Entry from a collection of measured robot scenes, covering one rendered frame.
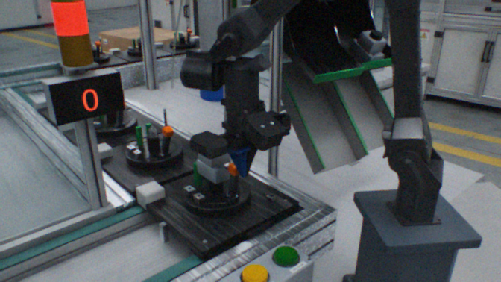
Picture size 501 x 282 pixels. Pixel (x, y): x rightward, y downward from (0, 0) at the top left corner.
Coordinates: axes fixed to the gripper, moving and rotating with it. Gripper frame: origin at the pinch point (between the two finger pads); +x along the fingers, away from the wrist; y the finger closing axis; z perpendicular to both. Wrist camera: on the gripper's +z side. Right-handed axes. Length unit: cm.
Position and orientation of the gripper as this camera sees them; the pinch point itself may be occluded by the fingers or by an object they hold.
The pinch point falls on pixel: (243, 159)
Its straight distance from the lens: 73.6
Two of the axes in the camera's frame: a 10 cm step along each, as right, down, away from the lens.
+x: 0.1, 9.1, 4.2
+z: 6.6, 3.1, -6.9
